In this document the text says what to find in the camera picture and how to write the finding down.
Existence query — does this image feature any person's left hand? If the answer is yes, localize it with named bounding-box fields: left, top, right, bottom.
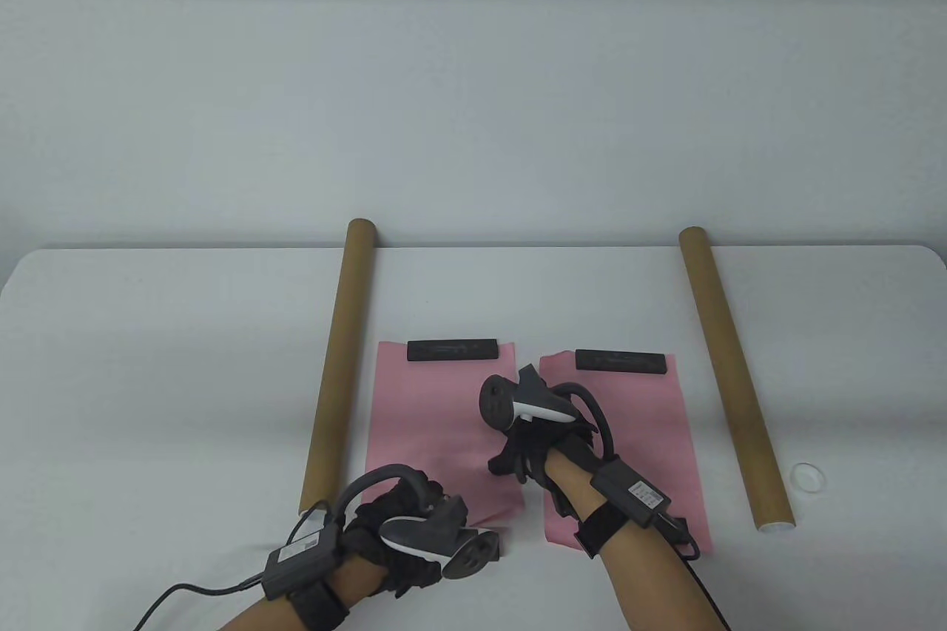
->
left=344, top=479, right=468, bottom=598

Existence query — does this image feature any person's right hand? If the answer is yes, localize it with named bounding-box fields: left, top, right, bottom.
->
left=487, top=418, right=601, bottom=517

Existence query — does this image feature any pink paper sheet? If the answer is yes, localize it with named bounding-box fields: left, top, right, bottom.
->
left=539, top=350, right=715, bottom=555
left=365, top=341, right=525, bottom=528

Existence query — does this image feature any black bar paperweight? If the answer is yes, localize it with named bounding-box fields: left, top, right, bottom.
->
left=576, top=349, right=667, bottom=374
left=408, top=339, right=499, bottom=363

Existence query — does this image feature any brown cardboard mailing tube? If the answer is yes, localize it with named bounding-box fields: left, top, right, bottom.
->
left=678, top=226, right=798, bottom=533
left=298, top=218, right=378, bottom=516

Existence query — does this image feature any person's left forearm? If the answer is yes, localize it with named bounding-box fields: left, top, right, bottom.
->
left=215, top=557, right=387, bottom=631

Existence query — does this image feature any person's right forearm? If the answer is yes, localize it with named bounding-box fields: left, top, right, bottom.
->
left=547, top=455, right=715, bottom=631

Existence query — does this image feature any grey hand tracker controller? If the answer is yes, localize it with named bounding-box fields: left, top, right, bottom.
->
left=337, top=465, right=504, bottom=580
left=479, top=365, right=619, bottom=465

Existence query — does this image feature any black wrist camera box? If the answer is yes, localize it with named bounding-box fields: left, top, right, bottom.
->
left=264, top=505, right=350, bottom=631
left=577, top=459, right=672, bottom=559

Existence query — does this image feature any black cable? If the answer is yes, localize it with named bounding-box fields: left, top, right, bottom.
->
left=133, top=576, right=269, bottom=631
left=651, top=513, right=729, bottom=631

